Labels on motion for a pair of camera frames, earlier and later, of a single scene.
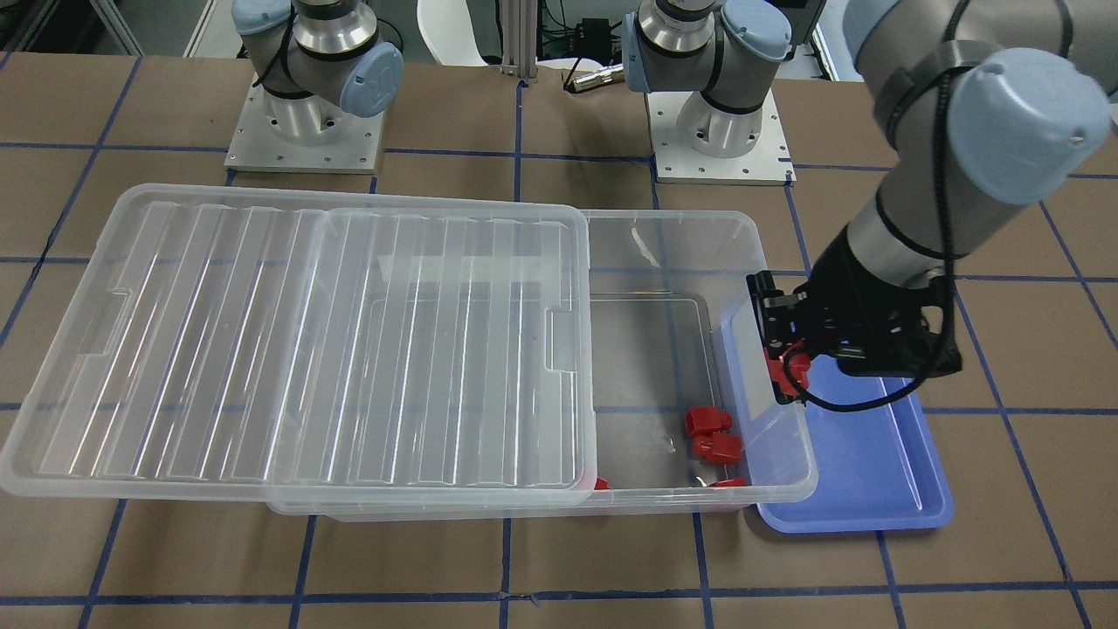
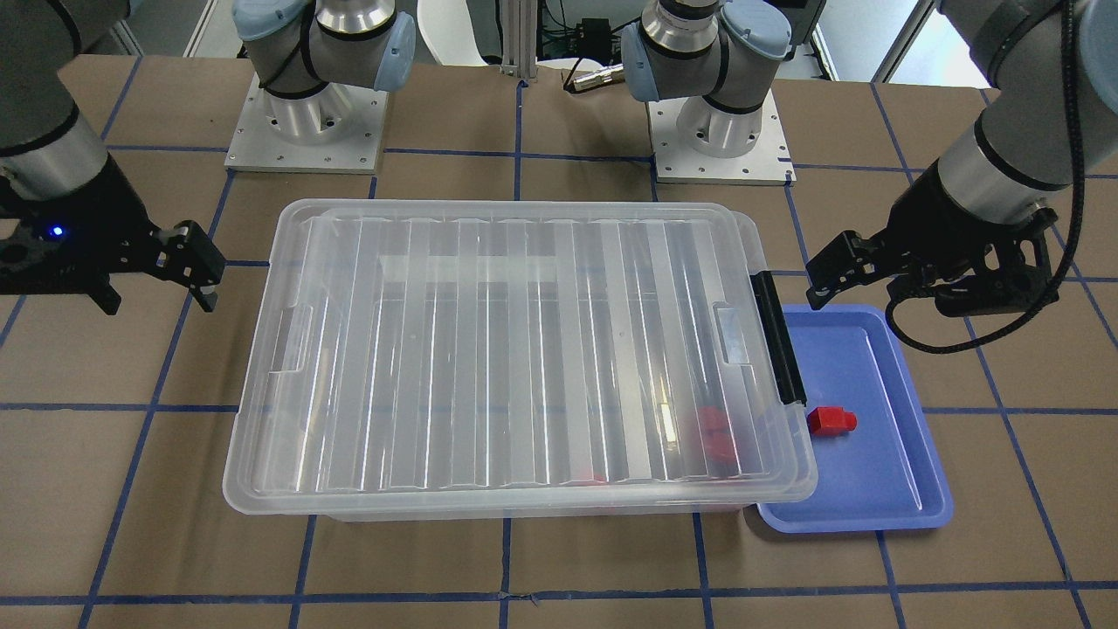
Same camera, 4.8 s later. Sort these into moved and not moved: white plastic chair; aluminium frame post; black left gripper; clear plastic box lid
Moved: clear plastic box lid; black left gripper
Not moved: aluminium frame post; white plastic chair
